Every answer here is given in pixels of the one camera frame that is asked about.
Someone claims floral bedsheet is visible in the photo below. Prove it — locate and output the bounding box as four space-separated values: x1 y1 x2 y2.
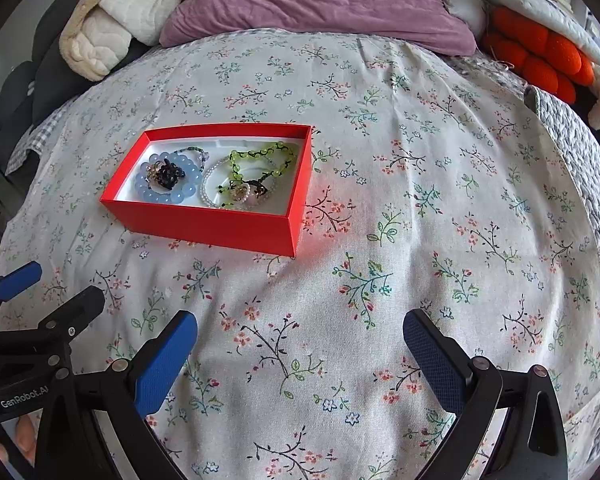
0 27 600 480

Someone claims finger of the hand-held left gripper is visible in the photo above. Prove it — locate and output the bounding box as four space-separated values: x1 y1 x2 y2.
27 286 106 343
0 261 43 333

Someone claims black beaded ornament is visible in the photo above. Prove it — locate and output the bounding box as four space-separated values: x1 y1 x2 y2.
155 157 188 189

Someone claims grey quilted blanket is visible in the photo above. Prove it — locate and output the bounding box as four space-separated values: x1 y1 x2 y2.
525 85 600 461

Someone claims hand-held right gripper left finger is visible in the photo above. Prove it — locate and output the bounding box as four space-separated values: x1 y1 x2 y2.
40 310 198 480

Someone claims dark beaded bracelet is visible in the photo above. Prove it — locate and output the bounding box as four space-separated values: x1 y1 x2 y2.
172 145 212 162

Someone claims blue beaded bracelet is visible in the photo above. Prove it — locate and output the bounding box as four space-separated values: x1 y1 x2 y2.
134 150 201 206

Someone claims green beaded necklace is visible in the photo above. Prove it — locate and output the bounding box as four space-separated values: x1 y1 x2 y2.
217 141 297 211

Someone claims cream plush blanket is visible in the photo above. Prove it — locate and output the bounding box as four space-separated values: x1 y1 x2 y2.
60 0 261 82

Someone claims checkered cloth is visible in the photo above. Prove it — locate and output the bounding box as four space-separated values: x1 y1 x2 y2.
5 110 66 173

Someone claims orange knotted cushion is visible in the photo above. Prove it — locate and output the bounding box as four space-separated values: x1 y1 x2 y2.
482 6 596 106

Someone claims white beaded bracelet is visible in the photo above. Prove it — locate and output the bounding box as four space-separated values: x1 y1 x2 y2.
200 156 261 208

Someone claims dark cloth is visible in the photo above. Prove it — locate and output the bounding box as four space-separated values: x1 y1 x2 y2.
0 35 146 126

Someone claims person's left hand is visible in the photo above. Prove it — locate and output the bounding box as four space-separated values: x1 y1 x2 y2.
11 410 40 467

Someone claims purple pillow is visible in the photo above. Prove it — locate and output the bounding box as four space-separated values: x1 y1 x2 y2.
159 0 478 56

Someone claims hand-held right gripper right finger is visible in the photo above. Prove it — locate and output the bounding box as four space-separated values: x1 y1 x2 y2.
402 309 568 480

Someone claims red jewelry box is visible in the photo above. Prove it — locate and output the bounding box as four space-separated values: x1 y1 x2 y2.
99 123 313 257

